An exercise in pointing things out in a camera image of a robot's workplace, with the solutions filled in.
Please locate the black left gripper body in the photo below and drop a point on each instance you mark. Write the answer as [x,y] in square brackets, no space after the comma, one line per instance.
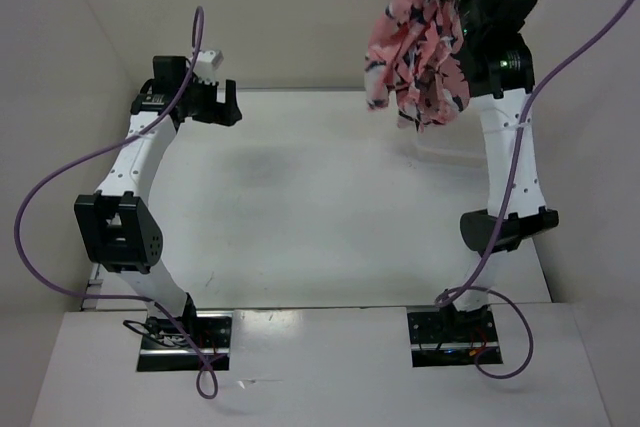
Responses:
[201,100]

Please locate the pink shark print shorts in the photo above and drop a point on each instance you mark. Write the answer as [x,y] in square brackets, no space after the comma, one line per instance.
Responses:
[411,55]

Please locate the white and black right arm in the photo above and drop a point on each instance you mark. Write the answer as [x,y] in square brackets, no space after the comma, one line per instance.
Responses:
[499,69]

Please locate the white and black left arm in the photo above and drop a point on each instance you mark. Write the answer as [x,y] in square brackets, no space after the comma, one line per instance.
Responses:
[117,227]

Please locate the white plastic basket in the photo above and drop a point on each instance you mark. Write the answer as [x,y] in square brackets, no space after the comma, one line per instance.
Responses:
[448,156]

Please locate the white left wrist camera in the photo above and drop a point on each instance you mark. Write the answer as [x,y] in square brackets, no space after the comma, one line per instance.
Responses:
[205,65]

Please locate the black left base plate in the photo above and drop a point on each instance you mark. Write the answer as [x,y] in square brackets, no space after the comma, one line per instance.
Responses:
[164,349]

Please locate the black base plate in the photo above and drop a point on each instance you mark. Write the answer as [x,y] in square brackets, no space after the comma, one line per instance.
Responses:
[164,349]
[449,337]

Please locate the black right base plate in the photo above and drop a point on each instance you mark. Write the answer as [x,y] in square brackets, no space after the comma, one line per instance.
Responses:
[449,337]

